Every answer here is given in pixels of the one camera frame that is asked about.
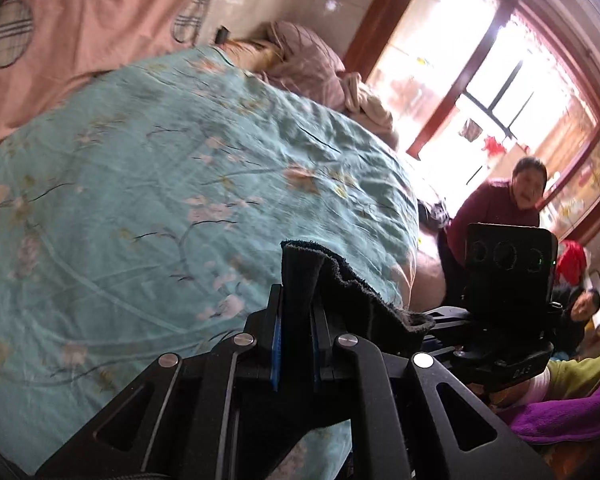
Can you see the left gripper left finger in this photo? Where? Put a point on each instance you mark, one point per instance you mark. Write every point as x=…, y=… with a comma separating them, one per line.
x=213, y=416

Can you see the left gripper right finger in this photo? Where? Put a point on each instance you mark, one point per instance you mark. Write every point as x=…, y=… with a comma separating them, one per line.
x=411, y=415

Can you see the black pants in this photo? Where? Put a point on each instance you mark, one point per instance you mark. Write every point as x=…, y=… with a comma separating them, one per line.
x=316, y=279

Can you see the right hand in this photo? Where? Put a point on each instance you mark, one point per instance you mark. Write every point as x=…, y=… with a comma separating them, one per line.
x=531, y=391

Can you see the seated person in background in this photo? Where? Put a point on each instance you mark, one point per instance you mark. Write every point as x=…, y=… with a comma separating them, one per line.
x=578, y=306

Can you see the purple cloth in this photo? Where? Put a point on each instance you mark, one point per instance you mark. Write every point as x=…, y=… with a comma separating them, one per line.
x=551, y=422

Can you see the person in maroon sweater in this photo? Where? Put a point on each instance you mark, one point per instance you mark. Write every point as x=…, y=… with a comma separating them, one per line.
x=510, y=202

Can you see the teal floral bed sheet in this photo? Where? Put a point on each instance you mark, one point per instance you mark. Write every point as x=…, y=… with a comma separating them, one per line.
x=145, y=215

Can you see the wooden framed window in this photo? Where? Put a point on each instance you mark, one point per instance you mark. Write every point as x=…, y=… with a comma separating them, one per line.
x=474, y=85

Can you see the mauve crumpled blanket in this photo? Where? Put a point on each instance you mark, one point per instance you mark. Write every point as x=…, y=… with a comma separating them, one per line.
x=294, y=58

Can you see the black charger plug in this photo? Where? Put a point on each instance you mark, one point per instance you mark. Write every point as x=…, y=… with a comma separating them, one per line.
x=221, y=36

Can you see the pink quilt with plaid hearts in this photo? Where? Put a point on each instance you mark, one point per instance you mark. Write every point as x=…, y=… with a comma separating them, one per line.
x=49, y=48

